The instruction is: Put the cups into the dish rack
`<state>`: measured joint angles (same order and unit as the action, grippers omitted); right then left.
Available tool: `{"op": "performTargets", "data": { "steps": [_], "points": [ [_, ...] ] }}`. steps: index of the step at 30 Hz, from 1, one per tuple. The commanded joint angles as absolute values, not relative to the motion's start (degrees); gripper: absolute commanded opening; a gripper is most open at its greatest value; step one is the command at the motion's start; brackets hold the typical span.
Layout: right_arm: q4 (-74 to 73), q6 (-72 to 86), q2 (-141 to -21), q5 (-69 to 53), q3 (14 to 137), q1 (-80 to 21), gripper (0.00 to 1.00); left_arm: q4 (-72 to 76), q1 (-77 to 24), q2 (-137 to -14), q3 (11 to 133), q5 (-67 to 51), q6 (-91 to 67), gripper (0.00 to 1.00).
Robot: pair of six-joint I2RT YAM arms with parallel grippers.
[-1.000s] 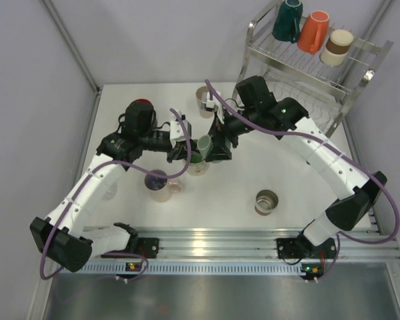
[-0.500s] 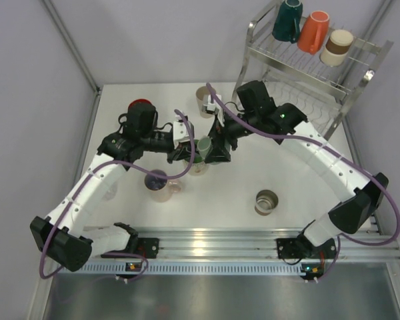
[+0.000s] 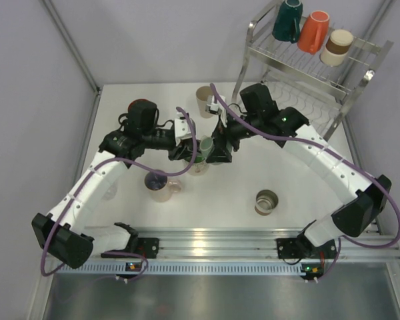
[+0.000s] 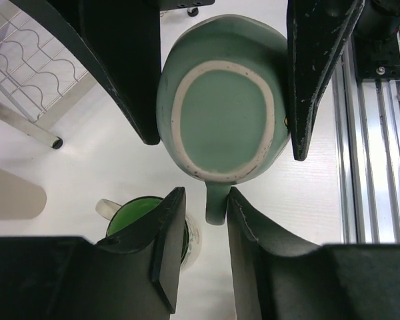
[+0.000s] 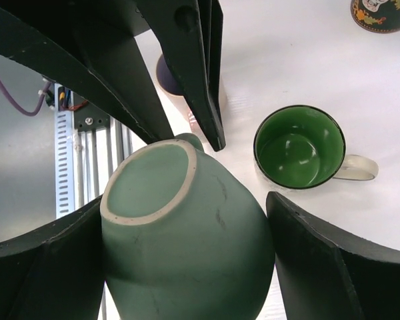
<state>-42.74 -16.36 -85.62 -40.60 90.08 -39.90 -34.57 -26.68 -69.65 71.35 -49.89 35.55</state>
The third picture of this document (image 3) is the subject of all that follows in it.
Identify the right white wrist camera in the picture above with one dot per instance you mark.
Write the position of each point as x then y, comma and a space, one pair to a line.
214, 107

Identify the clear glass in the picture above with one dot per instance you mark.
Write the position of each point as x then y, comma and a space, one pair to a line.
110, 193

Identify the dark teal mug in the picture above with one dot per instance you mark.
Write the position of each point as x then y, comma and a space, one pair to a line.
287, 23

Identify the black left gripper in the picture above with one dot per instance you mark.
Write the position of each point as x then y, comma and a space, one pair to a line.
184, 150

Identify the red skull mug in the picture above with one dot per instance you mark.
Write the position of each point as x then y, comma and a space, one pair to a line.
135, 102

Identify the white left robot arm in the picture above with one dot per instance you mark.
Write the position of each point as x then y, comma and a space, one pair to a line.
64, 233

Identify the pink purple mug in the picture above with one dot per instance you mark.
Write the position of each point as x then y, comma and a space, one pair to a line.
161, 188

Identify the stainless steel dish rack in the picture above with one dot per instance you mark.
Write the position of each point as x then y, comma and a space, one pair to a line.
330, 92

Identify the beige tumbler cup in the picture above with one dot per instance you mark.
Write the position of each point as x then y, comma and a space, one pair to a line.
202, 94

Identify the green interior floral mug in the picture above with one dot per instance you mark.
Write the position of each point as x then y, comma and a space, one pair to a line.
199, 167

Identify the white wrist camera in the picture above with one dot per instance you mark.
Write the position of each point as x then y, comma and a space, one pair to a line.
214, 107
183, 128

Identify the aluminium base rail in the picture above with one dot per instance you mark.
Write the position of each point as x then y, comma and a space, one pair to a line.
252, 244

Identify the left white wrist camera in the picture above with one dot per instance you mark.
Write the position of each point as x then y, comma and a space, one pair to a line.
183, 128

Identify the orange mug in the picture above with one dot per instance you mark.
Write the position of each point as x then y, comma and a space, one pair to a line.
314, 32

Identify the steel lined paper cup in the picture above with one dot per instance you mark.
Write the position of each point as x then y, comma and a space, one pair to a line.
265, 202

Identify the small brown white cup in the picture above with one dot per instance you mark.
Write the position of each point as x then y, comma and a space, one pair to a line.
337, 47

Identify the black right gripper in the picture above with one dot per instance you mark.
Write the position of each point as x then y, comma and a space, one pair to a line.
219, 152

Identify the grey slotted cable duct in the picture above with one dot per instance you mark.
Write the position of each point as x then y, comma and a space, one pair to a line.
188, 268

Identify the light teal mug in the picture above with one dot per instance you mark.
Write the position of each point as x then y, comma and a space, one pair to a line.
205, 146

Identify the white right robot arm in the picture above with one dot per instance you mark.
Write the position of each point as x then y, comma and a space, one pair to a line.
363, 196

